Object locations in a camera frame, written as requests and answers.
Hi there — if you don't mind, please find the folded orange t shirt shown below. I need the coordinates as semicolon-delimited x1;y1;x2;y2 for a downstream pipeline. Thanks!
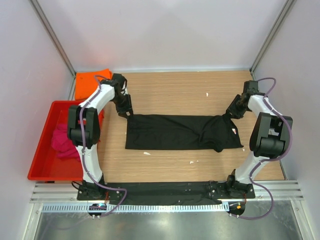
74;68;113;101

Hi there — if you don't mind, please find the black t shirt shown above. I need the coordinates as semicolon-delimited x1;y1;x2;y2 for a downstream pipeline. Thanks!
125;114;243;153

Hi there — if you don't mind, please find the aluminium rail profile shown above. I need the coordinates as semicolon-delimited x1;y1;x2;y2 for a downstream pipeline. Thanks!
29;180;304;204

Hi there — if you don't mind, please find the red plastic bin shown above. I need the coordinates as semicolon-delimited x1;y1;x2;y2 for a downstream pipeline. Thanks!
26;100;106;181

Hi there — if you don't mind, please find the right aluminium corner post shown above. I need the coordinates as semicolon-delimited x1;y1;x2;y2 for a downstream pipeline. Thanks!
249;0;297;76

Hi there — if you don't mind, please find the crumpled pink t shirt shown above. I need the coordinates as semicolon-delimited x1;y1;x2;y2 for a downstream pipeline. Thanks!
51;123;80;162

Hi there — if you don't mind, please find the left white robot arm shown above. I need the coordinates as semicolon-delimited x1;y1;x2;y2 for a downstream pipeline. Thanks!
67;73;134;201

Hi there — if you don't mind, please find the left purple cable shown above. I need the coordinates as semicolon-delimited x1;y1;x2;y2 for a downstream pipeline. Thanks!
49;74;128;231

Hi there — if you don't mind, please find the left aluminium corner post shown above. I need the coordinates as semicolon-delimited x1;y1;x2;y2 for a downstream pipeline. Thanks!
29;0;77;76

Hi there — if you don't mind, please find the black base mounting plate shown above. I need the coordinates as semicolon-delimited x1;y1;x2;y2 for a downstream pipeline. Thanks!
77;180;256;204

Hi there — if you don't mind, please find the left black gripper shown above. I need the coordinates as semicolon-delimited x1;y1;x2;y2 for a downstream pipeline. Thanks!
111;93;134;120

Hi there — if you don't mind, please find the slotted white cable duct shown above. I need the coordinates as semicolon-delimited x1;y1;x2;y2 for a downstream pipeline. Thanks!
41;202;229;214

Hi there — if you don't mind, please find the aluminium corner post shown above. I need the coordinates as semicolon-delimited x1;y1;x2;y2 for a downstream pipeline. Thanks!
249;0;297;76
29;0;77;76

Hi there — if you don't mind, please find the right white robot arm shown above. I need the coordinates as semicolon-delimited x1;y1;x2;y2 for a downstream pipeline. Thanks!
225;80;293;199

